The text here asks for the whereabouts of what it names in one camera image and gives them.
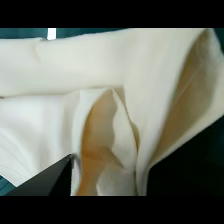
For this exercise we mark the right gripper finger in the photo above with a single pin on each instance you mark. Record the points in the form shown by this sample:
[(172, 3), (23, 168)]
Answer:
[(50, 181)]

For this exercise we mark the cream T-shirt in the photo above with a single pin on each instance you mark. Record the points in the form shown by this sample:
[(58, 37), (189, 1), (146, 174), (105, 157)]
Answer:
[(100, 66)]

